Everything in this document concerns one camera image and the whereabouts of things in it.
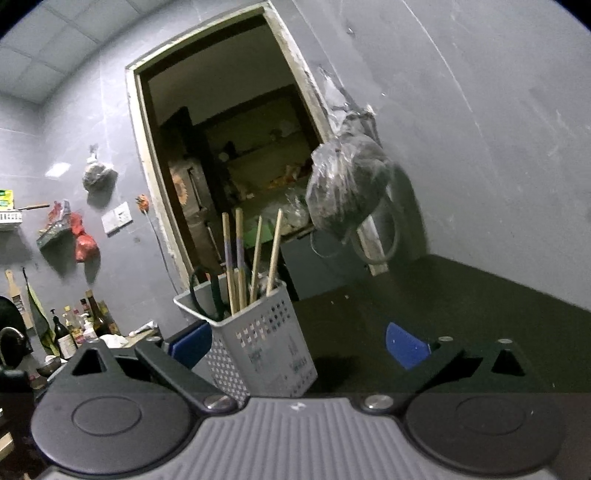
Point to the white perforated utensil holder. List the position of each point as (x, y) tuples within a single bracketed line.
[(286, 383)]

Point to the clear empty plastic bag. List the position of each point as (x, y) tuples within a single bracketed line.
[(334, 99)]

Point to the plastic bag with dark contents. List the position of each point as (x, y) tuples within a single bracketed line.
[(346, 184)]

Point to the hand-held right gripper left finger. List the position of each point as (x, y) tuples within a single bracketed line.
[(191, 344)]

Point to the grey cabinet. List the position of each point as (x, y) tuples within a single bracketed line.
[(314, 267)]

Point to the pale upright plank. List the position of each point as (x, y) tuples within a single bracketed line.
[(369, 240)]

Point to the yellow green box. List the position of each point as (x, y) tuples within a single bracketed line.
[(7, 198)]

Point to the small dark hanging bag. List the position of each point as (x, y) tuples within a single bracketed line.
[(99, 175)]

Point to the orange wall hook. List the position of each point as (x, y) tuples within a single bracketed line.
[(142, 203)]

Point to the dark wooden door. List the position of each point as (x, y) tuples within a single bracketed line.
[(178, 134)]

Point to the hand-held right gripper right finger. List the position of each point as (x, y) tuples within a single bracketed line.
[(406, 346)]

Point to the white cloth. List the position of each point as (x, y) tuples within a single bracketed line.
[(113, 340)]

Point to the grey wall rack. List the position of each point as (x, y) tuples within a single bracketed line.
[(53, 235)]

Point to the cluster of sauce bottles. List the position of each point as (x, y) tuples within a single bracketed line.
[(64, 341)]

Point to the white wall switch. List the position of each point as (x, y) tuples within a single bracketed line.
[(117, 219)]

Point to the white wall basket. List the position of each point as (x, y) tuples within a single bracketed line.
[(10, 219)]

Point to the red plastic bag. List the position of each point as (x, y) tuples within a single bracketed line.
[(87, 247)]

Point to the orange door poster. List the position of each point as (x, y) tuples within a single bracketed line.
[(179, 184)]

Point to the cream door frame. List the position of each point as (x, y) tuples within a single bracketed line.
[(147, 152)]

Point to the green cloth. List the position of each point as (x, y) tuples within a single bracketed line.
[(41, 323)]

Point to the wooden shelf unit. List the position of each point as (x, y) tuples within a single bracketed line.
[(258, 161)]

